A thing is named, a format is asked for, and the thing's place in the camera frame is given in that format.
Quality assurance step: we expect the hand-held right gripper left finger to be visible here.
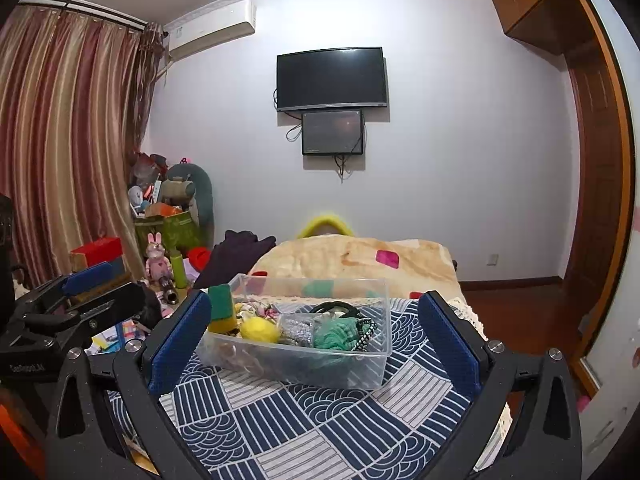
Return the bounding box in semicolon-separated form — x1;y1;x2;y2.
45;290;213;480

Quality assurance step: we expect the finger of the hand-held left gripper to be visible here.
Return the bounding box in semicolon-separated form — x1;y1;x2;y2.
27;261;117;312
15;282;148;335

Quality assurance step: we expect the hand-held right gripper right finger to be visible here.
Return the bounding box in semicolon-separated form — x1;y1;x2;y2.
417;290;584;480

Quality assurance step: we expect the green and yellow sponge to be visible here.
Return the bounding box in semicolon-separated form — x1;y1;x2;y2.
207;284;236;335

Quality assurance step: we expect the yellow fuzzy ball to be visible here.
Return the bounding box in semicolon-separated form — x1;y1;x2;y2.
240;316;281;345

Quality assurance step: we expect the black white braided cord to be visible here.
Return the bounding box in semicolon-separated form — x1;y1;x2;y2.
350;317;377;354

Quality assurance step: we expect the floral fabric scrunchie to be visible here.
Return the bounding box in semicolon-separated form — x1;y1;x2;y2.
235;299;282;322

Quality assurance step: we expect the clear plastic storage box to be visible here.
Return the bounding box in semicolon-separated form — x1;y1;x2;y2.
195;274;392;391

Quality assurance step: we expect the green knitted pouch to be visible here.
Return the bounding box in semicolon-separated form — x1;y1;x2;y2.
314;319;362;352

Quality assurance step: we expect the silver glitter pouch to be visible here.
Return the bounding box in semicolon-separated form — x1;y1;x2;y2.
277;312;321;349

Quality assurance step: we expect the red box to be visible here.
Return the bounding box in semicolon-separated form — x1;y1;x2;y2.
70;236;125;267

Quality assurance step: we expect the white lace cloth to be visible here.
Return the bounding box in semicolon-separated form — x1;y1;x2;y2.
446;294;487;344

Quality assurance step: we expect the black cylindrical lens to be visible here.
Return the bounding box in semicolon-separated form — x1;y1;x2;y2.
159;275;180;306

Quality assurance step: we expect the pink rabbit toy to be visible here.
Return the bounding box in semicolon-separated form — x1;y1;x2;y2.
145;232;174;281

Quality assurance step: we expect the green bottle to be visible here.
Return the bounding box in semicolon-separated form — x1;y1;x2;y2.
170;250;189;289

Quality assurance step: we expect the red clothing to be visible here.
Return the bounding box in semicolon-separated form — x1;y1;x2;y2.
188;246;214;272

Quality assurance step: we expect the green shopping bag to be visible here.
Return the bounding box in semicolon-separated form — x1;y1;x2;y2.
134;210;204;262

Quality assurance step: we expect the dark purple clothing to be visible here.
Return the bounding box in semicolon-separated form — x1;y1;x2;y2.
192;230;277;291

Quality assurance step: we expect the pile of toys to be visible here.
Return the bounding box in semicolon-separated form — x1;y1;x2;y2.
129;152;171;219

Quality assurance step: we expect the blue white patterned cloth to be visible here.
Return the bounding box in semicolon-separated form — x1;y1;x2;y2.
107;297;514;480

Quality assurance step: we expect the grey green plush pillow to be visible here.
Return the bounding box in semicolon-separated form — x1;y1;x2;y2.
165;162;216;234

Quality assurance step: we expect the beige fleece blanket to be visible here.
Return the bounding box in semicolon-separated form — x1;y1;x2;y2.
247;235;459;302

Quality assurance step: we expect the striped brown curtain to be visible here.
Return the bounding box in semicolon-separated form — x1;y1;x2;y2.
0;5;167;292

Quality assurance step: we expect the yellow plush item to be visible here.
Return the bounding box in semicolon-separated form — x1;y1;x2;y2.
299;213;355;239

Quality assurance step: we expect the white sliding wardrobe door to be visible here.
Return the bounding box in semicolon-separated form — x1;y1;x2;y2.
575;0;640;466

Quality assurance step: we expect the brown wooden door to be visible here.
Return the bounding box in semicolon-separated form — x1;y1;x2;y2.
562;54;625;303

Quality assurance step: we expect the curtain rod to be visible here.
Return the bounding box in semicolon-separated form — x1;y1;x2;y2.
20;0;152;29

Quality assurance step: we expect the white air conditioner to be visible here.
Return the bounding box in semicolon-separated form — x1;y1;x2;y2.
164;0;257;64

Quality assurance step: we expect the wooden overhead cabinet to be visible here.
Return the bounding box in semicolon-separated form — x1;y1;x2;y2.
490;0;584;57

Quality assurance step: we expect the small black wall monitor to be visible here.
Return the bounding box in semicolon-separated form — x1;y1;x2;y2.
301;109;365;157

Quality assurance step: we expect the black wall television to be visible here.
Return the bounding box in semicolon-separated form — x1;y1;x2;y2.
276;47;390;113

